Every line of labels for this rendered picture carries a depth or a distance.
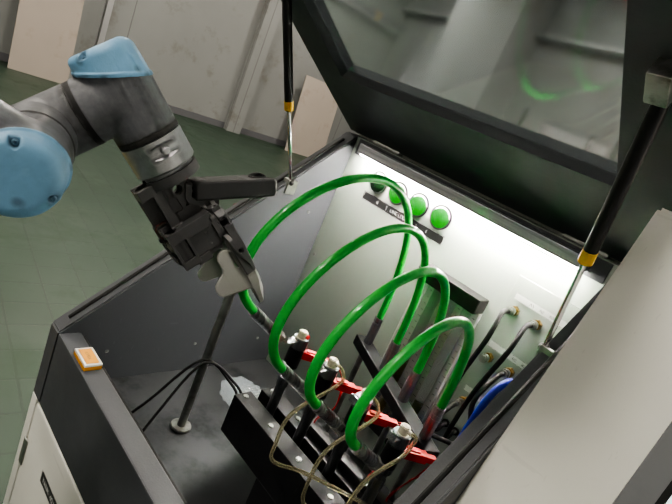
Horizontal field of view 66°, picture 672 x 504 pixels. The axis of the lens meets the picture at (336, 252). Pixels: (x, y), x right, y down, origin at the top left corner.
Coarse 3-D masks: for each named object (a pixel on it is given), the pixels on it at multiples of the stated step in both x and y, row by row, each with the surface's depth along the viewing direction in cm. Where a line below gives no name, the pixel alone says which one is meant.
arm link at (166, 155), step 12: (180, 132) 62; (156, 144) 59; (168, 144) 60; (180, 144) 61; (132, 156) 60; (144, 156) 59; (156, 156) 60; (168, 156) 60; (180, 156) 61; (132, 168) 61; (144, 168) 60; (156, 168) 60; (168, 168) 60; (180, 168) 62; (144, 180) 62; (156, 180) 62
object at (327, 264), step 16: (400, 224) 77; (352, 240) 72; (368, 240) 73; (336, 256) 70; (320, 272) 69; (304, 288) 69; (416, 288) 90; (288, 304) 69; (416, 304) 91; (272, 336) 70; (400, 336) 94; (272, 352) 71; (288, 368) 75
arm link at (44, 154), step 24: (0, 120) 43; (24, 120) 45; (48, 120) 50; (0, 144) 41; (24, 144) 42; (48, 144) 44; (72, 144) 52; (0, 168) 42; (24, 168) 43; (48, 168) 43; (72, 168) 48; (0, 192) 43; (24, 192) 43; (48, 192) 44; (24, 216) 44
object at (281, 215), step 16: (352, 176) 77; (368, 176) 79; (384, 176) 82; (320, 192) 74; (400, 192) 86; (288, 208) 72; (272, 224) 71; (256, 240) 71; (400, 256) 97; (400, 272) 98; (384, 304) 101
